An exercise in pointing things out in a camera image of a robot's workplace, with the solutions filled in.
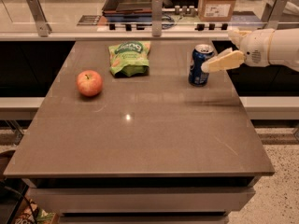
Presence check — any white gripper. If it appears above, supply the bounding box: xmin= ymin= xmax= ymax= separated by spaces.
xmin=201 ymin=29 xmax=275 ymax=73

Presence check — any blue pepsi can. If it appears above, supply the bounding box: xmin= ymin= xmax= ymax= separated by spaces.
xmin=188 ymin=44 xmax=214 ymax=87

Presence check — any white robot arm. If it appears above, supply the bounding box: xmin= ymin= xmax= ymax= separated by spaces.
xmin=201 ymin=28 xmax=299 ymax=73

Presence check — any brown cardboard box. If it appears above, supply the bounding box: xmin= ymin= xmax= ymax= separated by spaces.
xmin=198 ymin=0 xmax=236 ymax=21

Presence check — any glass barrier panel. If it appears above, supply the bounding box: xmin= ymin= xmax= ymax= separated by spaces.
xmin=0 ymin=0 xmax=299 ymax=35

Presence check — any green chip bag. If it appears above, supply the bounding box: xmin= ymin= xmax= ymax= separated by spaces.
xmin=108 ymin=41 xmax=151 ymax=77

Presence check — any orange framed dark tray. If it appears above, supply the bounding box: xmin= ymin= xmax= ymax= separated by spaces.
xmin=102 ymin=0 xmax=152 ymax=15

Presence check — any red apple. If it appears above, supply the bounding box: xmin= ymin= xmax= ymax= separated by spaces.
xmin=76 ymin=70 xmax=103 ymax=97

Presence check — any white table drawer base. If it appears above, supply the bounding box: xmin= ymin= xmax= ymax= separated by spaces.
xmin=25 ymin=179 xmax=255 ymax=224

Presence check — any snack box on floor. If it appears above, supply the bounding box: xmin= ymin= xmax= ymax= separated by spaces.
xmin=12 ymin=199 xmax=59 ymax=224

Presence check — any right metal glass bracket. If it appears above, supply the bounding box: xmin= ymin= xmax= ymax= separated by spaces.
xmin=261 ymin=0 xmax=289 ymax=29

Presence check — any metal glass bracket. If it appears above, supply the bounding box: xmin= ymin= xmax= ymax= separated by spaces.
xmin=261 ymin=0 xmax=289 ymax=29
xmin=151 ymin=0 xmax=163 ymax=36
xmin=26 ymin=0 xmax=51 ymax=37

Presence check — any middle metal glass bracket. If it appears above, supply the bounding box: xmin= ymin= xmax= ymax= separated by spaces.
xmin=151 ymin=0 xmax=163 ymax=36

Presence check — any left metal glass bracket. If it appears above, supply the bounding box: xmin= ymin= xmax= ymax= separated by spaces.
xmin=26 ymin=0 xmax=51 ymax=37

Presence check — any black cable on floor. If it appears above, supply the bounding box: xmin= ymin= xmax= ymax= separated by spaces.
xmin=0 ymin=184 xmax=39 ymax=224

